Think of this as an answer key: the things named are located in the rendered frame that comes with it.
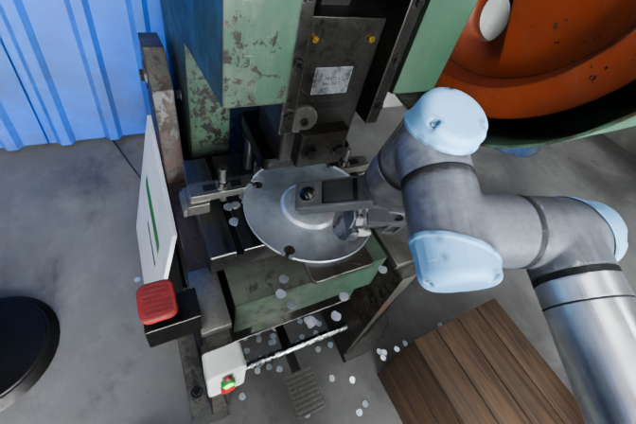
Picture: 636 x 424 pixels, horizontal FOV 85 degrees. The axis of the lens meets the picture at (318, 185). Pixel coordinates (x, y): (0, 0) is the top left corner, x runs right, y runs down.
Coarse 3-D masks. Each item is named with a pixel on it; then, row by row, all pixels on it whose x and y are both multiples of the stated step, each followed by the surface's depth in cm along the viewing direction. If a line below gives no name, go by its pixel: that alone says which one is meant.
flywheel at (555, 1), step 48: (480, 0) 72; (528, 0) 63; (576, 0) 56; (624, 0) 51; (480, 48) 73; (528, 48) 64; (576, 48) 57; (624, 48) 49; (480, 96) 71; (528, 96) 62; (576, 96) 55; (624, 96) 57
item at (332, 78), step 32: (320, 0) 52; (352, 0) 57; (320, 32) 51; (352, 32) 53; (320, 64) 55; (352, 64) 58; (320, 96) 60; (352, 96) 63; (320, 128) 64; (320, 160) 68
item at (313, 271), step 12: (288, 252) 80; (360, 252) 71; (312, 264) 66; (324, 264) 67; (336, 264) 67; (348, 264) 68; (360, 264) 69; (312, 276) 65; (324, 276) 65; (336, 276) 66
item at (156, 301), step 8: (160, 280) 60; (168, 280) 61; (144, 288) 59; (152, 288) 59; (160, 288) 59; (168, 288) 60; (136, 296) 58; (144, 296) 58; (152, 296) 58; (160, 296) 58; (168, 296) 59; (144, 304) 57; (152, 304) 57; (160, 304) 58; (168, 304) 58; (176, 304) 58; (144, 312) 56; (152, 312) 57; (160, 312) 57; (168, 312) 57; (176, 312) 58; (144, 320) 56; (152, 320) 56; (160, 320) 57
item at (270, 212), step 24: (288, 168) 83; (312, 168) 84; (336, 168) 86; (264, 192) 76; (288, 192) 77; (264, 216) 72; (288, 216) 73; (312, 216) 73; (264, 240) 68; (288, 240) 69; (312, 240) 70; (336, 240) 71; (360, 240) 72
